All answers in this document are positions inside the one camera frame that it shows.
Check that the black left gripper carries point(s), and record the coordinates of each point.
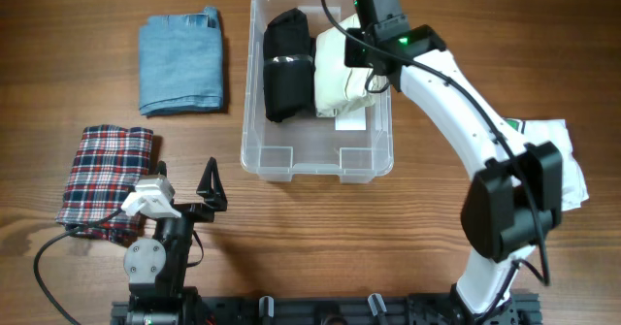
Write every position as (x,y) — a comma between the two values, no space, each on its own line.
(213,197)

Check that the white label in container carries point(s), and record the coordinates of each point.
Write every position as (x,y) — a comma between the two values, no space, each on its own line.
(351,121)

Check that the black garment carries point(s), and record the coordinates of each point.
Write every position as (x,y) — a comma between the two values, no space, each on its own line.
(288,69)

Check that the folded blue denim jeans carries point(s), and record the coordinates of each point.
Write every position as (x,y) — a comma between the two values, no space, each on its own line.
(181,64)

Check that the clear plastic storage container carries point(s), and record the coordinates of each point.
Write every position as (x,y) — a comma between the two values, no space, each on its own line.
(305,144)

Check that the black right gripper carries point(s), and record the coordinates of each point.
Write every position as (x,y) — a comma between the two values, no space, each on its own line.
(352,56)

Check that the folded red plaid shirt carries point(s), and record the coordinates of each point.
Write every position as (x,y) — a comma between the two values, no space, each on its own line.
(108,163)

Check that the white shirt with green print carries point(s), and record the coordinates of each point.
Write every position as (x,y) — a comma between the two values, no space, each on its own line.
(574,189)

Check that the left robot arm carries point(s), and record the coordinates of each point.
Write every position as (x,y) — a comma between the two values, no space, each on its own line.
(157,266)

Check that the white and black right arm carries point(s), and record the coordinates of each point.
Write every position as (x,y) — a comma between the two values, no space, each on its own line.
(515,195)

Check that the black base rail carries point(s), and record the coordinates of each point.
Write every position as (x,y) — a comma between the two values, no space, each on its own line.
(522,308)

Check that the cream white garment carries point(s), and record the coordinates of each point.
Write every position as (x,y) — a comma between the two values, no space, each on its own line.
(338,89)

